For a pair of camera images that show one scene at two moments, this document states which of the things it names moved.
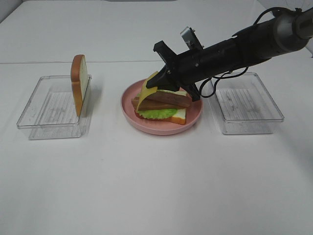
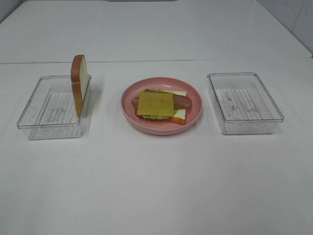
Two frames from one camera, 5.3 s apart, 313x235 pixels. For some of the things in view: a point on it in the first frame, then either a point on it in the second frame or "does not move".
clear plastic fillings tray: [242, 104] does not move
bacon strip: [169, 98] does not move
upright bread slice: [79, 75] does not move
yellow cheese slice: [147, 91] -> [155, 104]
